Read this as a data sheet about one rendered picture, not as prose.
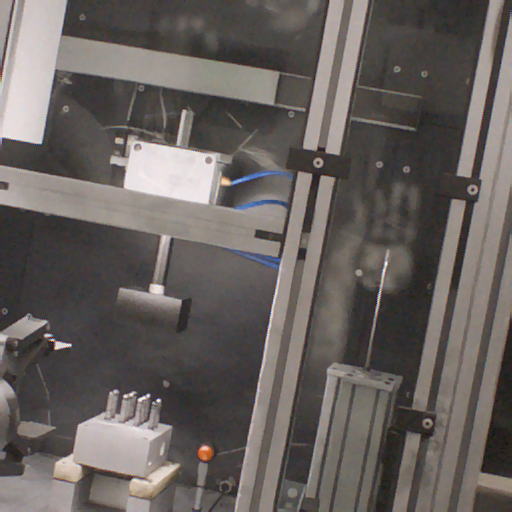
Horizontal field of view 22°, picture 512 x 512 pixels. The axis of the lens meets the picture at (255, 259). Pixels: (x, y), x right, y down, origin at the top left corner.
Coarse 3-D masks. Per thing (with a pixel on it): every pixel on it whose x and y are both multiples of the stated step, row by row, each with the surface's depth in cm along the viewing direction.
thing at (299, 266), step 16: (352, 0) 148; (336, 48) 149; (336, 64) 149; (336, 80) 149; (320, 128) 149; (320, 144) 149; (304, 240) 150; (288, 304) 150; (288, 320) 150; (288, 336) 150; (272, 400) 151; (272, 416) 151; (272, 432) 151; (256, 480) 151; (256, 496) 151
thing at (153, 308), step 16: (160, 240) 173; (160, 256) 173; (160, 272) 173; (128, 288) 173; (144, 288) 177; (160, 288) 173; (128, 304) 172; (144, 304) 171; (160, 304) 171; (176, 304) 171; (128, 320) 172; (144, 320) 172; (160, 320) 171; (176, 320) 171
